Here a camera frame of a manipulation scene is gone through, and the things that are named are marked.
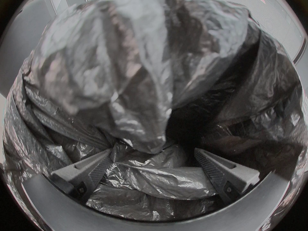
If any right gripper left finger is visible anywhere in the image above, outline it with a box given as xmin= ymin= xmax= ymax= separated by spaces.
xmin=51 ymin=149 xmax=113 ymax=203

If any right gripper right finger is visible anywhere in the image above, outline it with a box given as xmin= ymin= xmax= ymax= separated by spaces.
xmin=194 ymin=148 xmax=261 ymax=205

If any black plastic bag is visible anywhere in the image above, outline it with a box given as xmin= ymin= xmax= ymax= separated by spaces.
xmin=2 ymin=0 xmax=307 ymax=231

